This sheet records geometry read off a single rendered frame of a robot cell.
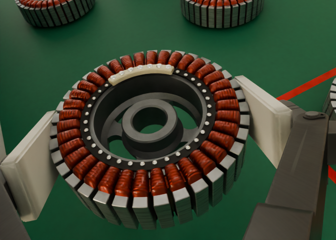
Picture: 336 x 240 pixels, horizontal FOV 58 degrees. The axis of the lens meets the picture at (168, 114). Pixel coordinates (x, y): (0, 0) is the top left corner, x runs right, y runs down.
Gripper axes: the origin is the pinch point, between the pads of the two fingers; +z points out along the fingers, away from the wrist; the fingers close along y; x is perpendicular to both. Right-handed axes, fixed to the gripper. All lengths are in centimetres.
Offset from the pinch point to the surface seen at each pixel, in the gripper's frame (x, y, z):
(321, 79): -3.5, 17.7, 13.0
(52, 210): -8.1, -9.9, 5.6
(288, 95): -4.2, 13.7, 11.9
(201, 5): 5.7, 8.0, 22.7
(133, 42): 2.6, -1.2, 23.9
